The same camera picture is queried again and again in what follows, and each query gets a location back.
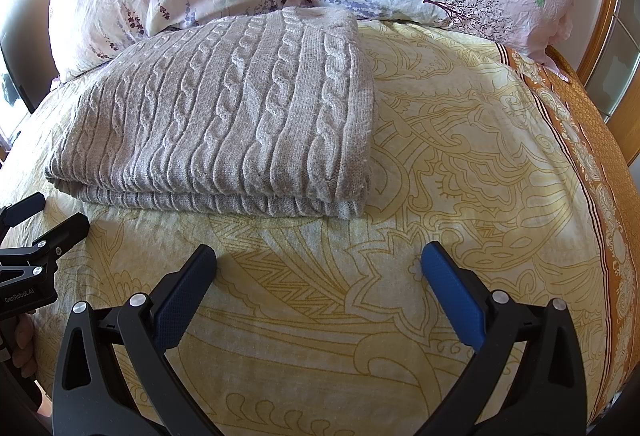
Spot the yellow patterned bed sheet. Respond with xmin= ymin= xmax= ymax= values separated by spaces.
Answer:
xmin=0 ymin=19 xmax=638 ymax=436

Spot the wooden headboard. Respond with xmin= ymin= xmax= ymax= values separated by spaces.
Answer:
xmin=574 ymin=0 xmax=640 ymax=159

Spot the person's left hand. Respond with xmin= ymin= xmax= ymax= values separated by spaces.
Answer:
xmin=11 ymin=316 xmax=40 ymax=377

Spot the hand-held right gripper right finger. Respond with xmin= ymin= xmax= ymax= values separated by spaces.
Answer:
xmin=420 ymin=241 xmax=587 ymax=436

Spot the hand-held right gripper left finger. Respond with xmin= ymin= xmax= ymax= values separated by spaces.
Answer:
xmin=51 ymin=245 xmax=221 ymax=436

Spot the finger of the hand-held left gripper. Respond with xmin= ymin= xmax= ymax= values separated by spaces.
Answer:
xmin=0 ymin=193 xmax=47 ymax=242
xmin=0 ymin=212 xmax=91 ymax=288

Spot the beige cable knit sweater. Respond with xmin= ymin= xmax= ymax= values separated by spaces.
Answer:
xmin=45 ymin=7 xmax=377 ymax=220

